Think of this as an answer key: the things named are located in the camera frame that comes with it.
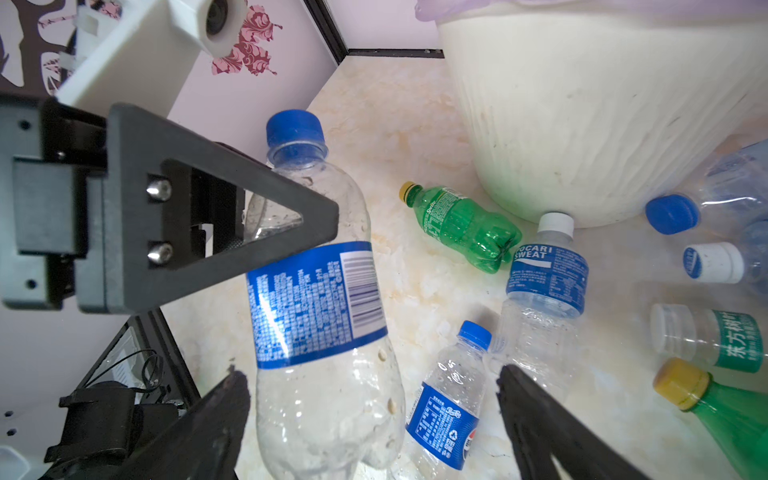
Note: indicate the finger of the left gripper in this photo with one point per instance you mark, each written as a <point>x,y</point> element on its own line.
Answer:
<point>173,206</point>

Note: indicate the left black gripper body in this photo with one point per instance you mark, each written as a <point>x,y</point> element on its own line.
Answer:
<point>48,151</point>

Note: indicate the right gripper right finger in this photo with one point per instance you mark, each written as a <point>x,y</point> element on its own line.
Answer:
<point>544,434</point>

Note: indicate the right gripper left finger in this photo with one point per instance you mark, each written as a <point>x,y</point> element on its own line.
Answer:
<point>204,443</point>

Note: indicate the Pepsi water bottle blue label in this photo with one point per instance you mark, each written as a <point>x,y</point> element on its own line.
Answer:
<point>443,421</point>

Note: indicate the clear bottle blue cap label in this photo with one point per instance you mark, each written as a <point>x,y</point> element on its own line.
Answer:
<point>328,390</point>

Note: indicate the green bottle yellow cap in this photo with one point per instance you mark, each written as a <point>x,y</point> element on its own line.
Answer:
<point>485,239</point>
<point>735,418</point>

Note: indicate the Pocari bottle near bin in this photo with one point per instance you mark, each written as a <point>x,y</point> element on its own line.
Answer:
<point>743,262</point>

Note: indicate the white ribbed waste bin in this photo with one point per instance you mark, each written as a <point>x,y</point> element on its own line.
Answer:
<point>595,114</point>

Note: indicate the pink plastic bin liner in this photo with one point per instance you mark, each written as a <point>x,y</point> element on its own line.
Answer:
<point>434,11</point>

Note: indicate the Pocari Sweat bottle white cap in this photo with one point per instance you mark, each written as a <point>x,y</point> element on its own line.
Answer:
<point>545,295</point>

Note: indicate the clear bottle bird label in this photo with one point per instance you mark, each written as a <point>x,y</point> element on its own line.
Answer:
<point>713,338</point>

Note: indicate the crushed clear bottle blue cap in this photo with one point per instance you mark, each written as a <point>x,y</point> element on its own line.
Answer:
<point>729,196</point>

